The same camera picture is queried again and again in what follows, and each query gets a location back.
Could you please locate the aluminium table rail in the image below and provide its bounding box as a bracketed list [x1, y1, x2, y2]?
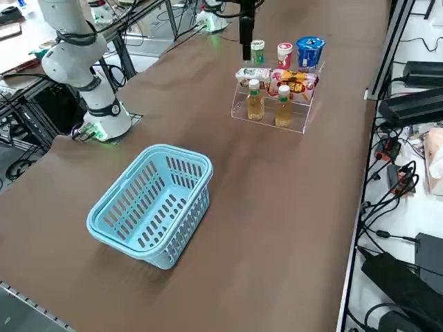
[0, 282, 75, 332]

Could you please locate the black box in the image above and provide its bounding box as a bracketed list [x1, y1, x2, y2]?
[413, 232, 443, 288]

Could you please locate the white and red device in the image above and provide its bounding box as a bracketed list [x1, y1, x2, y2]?
[91, 0, 109, 22]

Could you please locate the red black electronic module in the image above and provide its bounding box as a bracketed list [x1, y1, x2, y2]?
[375, 136, 402, 162]
[387, 164, 418, 194]

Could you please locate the black cable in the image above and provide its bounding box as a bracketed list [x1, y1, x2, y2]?
[390, 33, 443, 53]

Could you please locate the light blue plastic basket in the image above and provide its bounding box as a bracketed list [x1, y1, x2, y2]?
[86, 144, 214, 270]

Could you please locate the blue snack cup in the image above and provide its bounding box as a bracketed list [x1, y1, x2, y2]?
[296, 37, 326, 73]

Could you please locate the white cup with red lid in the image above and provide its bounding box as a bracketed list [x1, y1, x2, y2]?
[276, 42, 294, 70]

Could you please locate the beige tissue box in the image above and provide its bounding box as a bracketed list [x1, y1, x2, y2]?
[422, 127, 443, 196]

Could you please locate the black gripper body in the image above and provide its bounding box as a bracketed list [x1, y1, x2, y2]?
[238, 14, 256, 45]

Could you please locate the large strawberry print snack packet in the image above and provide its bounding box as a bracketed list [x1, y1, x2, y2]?
[269, 68, 319, 96]

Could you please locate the yellow juice bottle white cap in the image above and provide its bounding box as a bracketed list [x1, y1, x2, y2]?
[275, 85, 293, 127]
[246, 79, 266, 121]

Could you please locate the white cup with green lid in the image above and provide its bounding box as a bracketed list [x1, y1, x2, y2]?
[249, 39, 266, 65]

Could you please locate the aluminium frame post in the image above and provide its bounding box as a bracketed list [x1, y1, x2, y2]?
[363, 0, 416, 101]

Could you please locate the small white mouse print packet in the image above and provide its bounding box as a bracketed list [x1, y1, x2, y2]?
[235, 68, 273, 90]

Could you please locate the clear acrylic tiered shelf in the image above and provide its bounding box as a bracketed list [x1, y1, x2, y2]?
[230, 60, 326, 135]

